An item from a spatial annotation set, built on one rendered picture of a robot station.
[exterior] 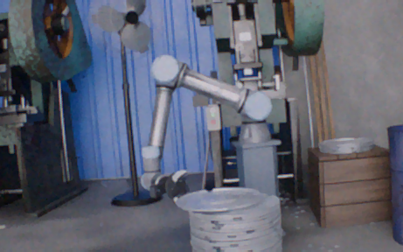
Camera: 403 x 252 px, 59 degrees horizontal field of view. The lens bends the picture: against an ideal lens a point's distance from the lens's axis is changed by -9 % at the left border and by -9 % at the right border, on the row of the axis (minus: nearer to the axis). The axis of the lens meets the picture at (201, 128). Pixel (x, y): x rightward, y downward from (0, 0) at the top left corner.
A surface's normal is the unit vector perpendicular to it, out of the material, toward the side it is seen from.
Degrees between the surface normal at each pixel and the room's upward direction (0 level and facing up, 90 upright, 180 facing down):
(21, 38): 109
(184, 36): 90
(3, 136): 90
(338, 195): 90
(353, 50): 90
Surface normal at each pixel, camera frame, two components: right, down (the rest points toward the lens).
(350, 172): -0.13, 0.07
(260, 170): 0.18, 0.04
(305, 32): 0.01, 0.76
